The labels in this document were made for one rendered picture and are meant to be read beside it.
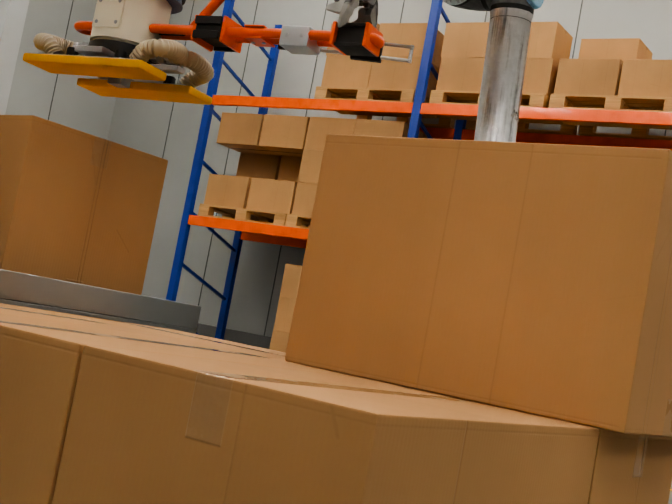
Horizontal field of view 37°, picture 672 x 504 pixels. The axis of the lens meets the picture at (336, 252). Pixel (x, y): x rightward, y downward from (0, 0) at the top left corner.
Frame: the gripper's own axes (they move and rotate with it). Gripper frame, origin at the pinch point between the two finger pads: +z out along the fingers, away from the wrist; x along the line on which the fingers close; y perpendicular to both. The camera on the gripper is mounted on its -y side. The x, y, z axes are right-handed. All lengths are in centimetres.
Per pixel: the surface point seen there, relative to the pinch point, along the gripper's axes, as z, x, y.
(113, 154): 30, 1, 57
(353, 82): -201, -747, 385
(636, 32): -301, -849, 124
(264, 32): 0.4, 4.5, 20.2
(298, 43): 2.6, 4.6, 11.2
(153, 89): 13, -3, 52
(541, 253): 44, 40, -57
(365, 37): 1.1, 5.8, -4.8
